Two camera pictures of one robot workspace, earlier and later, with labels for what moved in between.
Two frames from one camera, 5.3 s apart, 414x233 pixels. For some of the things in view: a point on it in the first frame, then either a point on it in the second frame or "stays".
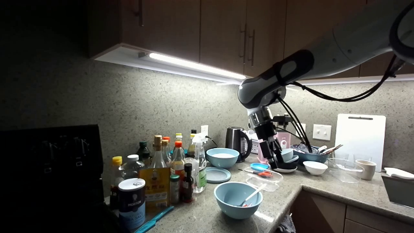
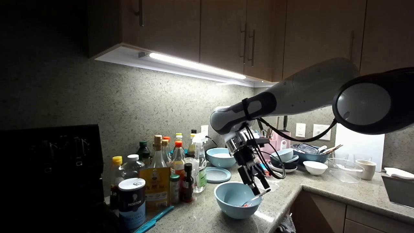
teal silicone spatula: x=151 y=222 stays
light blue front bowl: x=238 y=199 stays
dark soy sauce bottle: x=186 y=184 stays
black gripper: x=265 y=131 to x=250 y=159
